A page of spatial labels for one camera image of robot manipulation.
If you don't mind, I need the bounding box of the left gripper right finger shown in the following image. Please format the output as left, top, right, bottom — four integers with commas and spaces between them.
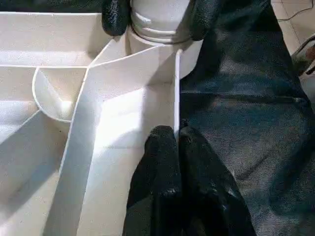
178, 120, 256, 236

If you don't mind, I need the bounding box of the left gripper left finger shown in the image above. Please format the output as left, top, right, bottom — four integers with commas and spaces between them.
124, 125, 182, 236

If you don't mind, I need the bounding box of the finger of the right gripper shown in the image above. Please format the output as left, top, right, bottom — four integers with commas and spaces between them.
101, 0, 132, 37
176, 0, 222, 41

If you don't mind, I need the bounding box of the white plastic table leg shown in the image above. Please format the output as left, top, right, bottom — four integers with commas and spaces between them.
129, 0, 192, 46

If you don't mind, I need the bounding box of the white plastic table top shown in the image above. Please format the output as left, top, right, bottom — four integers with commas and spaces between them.
0, 11, 204, 236

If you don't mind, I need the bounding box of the black work mat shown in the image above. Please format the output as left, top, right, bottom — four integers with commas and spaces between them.
0, 0, 315, 236

